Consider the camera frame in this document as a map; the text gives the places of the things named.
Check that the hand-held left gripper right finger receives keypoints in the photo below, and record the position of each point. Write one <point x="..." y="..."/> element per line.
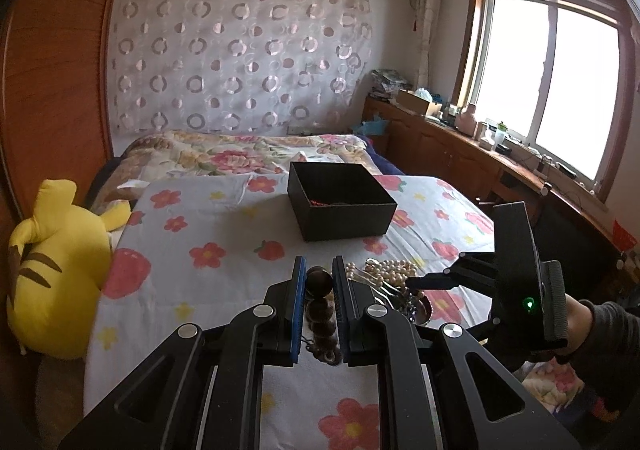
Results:
<point x="341" y="315"/>

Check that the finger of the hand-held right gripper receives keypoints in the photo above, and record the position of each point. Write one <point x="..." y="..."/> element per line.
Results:
<point x="425" y="282"/>

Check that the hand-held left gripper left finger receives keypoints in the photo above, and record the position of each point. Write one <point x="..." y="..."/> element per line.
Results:
<point x="299" y="315"/>

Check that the silver bangle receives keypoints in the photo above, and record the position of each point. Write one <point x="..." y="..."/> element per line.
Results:
<point x="417" y="310"/>

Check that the black cardboard box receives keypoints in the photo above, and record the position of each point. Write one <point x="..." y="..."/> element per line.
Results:
<point x="345" y="217"/>

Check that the person's right forearm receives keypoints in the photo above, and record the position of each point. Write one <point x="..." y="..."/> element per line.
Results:
<point x="610" y="330"/>

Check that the strawberry print blanket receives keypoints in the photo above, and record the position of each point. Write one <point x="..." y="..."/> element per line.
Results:
<point x="225" y="230"/>

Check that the red printed paper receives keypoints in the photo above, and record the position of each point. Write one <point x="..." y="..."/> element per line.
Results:
<point x="625" y="235"/>

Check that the dark blue blanket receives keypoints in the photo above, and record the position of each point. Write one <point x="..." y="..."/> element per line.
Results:
<point x="385" y="161"/>

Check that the wooden cabinet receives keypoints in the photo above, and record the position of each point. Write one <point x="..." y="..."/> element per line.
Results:
<point x="450" y="150"/>

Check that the green cap bottle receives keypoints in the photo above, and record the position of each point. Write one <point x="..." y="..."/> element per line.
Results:
<point x="500" y="136"/>

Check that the blue plastic bag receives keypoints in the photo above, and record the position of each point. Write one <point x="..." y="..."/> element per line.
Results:
<point x="375" y="126"/>

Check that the pink jug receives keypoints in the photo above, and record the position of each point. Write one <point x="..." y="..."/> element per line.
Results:
<point x="469" y="120"/>

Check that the open cardboard box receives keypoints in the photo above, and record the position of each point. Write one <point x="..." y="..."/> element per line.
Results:
<point x="412" y="102"/>

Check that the floral quilt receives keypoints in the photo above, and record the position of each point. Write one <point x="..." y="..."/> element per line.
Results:
<point x="200" y="155"/>

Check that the window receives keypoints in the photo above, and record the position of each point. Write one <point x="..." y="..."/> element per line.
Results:
<point x="550" y="80"/>

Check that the stack of magazines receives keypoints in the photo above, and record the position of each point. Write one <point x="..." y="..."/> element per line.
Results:
<point x="390" y="82"/>

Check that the yellow plush toy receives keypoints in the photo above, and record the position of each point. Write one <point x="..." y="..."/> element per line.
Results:
<point x="55" y="275"/>

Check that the patterned window curtain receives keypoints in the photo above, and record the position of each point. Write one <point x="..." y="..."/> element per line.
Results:
<point x="427" y="20"/>

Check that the wooden wardrobe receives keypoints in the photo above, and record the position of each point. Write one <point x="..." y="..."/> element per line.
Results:
<point x="60" y="55"/>

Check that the circle patterned wall cloth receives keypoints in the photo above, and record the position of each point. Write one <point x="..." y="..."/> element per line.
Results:
<point x="240" y="50"/>

